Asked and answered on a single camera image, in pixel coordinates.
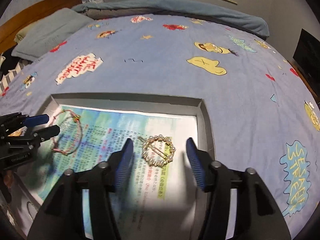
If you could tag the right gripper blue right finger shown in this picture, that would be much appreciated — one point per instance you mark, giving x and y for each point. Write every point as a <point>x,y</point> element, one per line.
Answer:
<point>257,213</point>

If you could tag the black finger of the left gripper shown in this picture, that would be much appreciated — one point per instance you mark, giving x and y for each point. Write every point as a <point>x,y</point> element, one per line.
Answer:
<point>46,133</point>

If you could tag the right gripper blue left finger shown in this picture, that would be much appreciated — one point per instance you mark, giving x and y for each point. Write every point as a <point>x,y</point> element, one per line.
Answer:
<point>61,217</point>

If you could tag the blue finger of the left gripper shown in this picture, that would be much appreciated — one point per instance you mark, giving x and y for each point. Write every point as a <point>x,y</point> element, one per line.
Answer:
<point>37,120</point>

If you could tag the pearl ring brooch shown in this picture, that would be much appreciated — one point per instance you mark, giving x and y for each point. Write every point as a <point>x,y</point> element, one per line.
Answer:
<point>157,150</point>

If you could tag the grey shallow cardboard box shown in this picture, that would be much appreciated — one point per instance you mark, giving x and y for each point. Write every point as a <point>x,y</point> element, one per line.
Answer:
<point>125,104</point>

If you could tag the striped black white pillow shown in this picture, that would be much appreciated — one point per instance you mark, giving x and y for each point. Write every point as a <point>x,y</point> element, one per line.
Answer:
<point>10,67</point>

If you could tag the grey blue pillow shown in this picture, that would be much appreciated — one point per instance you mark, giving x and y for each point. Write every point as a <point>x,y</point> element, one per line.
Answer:
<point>49,32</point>

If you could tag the wooden headboard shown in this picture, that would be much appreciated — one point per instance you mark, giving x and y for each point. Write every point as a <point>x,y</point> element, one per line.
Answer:
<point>29,15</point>

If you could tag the printed paper sheet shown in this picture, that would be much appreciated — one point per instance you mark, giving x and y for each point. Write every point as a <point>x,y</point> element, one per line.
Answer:
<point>116,175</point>

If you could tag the blue cartoon bed sheet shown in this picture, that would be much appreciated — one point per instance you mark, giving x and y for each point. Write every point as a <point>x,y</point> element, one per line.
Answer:
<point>262,114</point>

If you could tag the black monitor screen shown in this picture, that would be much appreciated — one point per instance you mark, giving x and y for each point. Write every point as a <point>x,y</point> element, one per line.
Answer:
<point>307,55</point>

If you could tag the teal folded blanket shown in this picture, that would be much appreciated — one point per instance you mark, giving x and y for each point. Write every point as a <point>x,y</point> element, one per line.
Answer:
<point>188,8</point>

